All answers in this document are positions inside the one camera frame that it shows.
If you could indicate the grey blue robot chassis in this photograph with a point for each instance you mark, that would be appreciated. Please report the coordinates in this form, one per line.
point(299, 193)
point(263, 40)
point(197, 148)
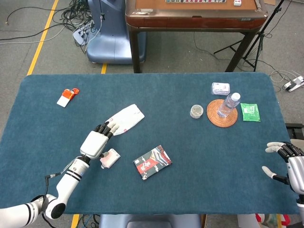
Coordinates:
point(149, 222)

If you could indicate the grey power strip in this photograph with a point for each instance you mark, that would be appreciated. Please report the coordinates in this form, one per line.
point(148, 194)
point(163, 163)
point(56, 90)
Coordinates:
point(80, 33)

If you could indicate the black tripod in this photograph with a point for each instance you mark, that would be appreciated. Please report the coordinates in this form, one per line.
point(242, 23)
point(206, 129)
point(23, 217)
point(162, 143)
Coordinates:
point(261, 34)

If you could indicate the white envelope packet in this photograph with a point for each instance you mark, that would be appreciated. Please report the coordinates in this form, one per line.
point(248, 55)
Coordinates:
point(129, 116)

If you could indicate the round clear lidded jar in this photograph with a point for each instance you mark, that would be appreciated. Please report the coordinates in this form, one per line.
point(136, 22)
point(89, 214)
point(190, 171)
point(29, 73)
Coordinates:
point(196, 111)

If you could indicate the single mahjong tile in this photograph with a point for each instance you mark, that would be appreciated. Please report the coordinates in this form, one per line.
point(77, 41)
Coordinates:
point(237, 2)

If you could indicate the red white bag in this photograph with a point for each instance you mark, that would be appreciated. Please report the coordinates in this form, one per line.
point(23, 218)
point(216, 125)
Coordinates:
point(261, 219)

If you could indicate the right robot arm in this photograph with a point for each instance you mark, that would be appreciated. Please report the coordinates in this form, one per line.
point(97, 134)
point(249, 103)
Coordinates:
point(301, 205)

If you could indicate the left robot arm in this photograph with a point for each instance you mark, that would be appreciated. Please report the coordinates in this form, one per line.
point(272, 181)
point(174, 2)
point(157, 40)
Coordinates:
point(69, 180)

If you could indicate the blue table cloth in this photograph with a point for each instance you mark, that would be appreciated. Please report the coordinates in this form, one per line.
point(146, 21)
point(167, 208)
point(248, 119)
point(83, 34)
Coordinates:
point(154, 95)

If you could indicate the row of mahjong tiles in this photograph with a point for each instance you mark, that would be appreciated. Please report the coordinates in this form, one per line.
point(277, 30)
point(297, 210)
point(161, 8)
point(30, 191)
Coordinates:
point(194, 1)

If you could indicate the round woven coaster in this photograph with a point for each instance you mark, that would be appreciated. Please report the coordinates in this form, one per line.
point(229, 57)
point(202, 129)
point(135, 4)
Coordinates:
point(215, 116)

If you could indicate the white power strip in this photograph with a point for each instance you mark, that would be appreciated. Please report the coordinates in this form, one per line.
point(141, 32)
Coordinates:
point(293, 85)

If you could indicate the small white pouch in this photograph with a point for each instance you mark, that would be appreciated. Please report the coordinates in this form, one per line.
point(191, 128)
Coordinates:
point(111, 158)

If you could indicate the clear water bottle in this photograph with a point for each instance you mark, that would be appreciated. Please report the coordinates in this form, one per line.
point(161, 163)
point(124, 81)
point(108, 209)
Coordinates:
point(228, 104)

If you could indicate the white tissue packet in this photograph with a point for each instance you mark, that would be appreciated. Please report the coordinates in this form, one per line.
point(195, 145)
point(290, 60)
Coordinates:
point(221, 88)

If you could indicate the red patterned card pack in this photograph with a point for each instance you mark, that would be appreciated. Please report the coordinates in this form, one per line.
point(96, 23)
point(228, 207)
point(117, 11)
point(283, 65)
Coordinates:
point(152, 162)

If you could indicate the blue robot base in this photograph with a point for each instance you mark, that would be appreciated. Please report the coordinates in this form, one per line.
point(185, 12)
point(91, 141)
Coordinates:
point(111, 35)

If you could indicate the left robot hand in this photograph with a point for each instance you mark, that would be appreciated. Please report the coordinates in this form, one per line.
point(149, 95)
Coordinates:
point(93, 145)

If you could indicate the green packet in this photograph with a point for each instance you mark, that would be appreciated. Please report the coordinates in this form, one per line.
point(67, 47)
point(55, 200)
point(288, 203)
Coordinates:
point(250, 112)

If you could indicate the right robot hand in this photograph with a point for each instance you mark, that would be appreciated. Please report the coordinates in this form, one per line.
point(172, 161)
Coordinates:
point(297, 166)

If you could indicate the orange white snack packet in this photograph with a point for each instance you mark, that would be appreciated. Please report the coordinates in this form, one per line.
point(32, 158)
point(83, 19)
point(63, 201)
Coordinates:
point(64, 98)

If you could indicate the wooden mahjong table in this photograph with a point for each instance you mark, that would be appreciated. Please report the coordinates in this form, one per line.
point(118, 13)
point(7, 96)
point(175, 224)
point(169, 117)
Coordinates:
point(194, 17)

